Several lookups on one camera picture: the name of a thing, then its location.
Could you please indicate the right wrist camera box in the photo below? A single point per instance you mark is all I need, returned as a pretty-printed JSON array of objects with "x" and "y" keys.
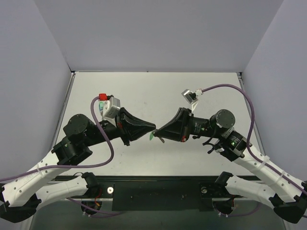
[{"x": 192, "y": 97}]

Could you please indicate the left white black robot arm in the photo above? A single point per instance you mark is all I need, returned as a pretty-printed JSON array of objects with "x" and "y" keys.
[{"x": 25, "y": 195}]

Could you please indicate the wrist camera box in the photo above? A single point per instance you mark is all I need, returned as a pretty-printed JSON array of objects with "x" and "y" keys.
[
  {"x": 192, "y": 97},
  {"x": 110, "y": 110}
]

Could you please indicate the aluminium frame rail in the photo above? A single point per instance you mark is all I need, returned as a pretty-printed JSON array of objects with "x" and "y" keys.
[{"x": 49, "y": 198}]

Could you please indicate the green blue key tag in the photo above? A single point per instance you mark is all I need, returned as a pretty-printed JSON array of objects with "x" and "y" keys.
[{"x": 101, "y": 106}]

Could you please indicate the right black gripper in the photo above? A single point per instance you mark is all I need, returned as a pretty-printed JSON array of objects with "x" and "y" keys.
[{"x": 187, "y": 125}]

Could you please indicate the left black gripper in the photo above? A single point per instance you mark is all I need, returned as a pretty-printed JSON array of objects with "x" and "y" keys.
[{"x": 123, "y": 127}]

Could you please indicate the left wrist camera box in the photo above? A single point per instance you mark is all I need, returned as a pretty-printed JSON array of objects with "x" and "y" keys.
[{"x": 110, "y": 110}]

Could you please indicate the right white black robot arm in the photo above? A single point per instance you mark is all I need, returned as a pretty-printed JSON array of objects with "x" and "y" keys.
[{"x": 285, "y": 194}]

